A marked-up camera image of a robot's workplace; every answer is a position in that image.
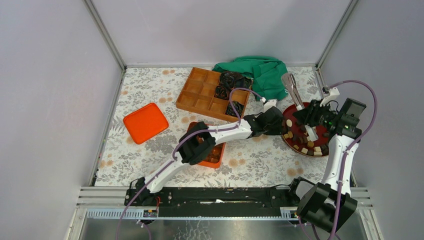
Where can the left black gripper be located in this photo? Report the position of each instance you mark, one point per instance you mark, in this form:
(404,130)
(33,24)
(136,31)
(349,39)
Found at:
(275,128)

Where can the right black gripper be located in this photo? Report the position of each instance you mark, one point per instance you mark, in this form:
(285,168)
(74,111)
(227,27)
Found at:
(309,113)

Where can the red round plate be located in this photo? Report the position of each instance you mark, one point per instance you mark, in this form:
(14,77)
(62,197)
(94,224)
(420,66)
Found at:
(294,134)

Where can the metal serving tongs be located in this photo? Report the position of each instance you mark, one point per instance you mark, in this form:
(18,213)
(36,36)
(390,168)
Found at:
(290,84)

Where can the orange chocolate box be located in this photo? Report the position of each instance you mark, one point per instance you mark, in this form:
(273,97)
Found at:
(214,158)

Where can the orange box lid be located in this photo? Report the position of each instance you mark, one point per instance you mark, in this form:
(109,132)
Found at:
(145,123)

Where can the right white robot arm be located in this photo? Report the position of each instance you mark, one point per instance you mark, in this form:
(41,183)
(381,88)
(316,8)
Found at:
(328,204)

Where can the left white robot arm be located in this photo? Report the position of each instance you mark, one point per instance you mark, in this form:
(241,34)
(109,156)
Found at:
(198,142)

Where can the dark rolled fabric front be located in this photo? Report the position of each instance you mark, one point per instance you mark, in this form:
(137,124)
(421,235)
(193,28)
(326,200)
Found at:
(234,109)

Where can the dark rolled fabric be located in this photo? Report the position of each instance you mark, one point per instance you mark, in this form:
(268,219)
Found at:
(231,80)
(234,109)
(222,92)

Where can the green cloth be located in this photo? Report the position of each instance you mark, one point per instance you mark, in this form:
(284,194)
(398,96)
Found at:
(265,71)

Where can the dark rolled fabric back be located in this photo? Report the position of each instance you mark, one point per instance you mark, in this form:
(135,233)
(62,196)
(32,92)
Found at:
(231,80)

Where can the dark rolled fabric middle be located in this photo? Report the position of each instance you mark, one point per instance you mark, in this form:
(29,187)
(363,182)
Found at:
(222,92)

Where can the wooden compartment organizer tray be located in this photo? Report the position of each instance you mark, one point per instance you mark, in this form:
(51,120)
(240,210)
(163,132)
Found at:
(198,95)

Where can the floral table mat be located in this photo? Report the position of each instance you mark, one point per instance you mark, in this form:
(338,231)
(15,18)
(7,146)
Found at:
(262,161)

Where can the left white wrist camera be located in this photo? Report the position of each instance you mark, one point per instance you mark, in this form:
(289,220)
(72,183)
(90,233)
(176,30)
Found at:
(268,103)

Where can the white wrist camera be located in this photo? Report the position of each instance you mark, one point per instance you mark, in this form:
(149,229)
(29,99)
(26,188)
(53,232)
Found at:
(329,94)
(268,103)

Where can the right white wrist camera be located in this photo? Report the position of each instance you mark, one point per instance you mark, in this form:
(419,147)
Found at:
(329,94)

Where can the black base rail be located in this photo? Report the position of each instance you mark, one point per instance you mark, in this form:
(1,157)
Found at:
(229,202)

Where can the aluminium frame rail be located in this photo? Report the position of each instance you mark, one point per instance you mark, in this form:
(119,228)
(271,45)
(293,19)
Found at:
(100,213)

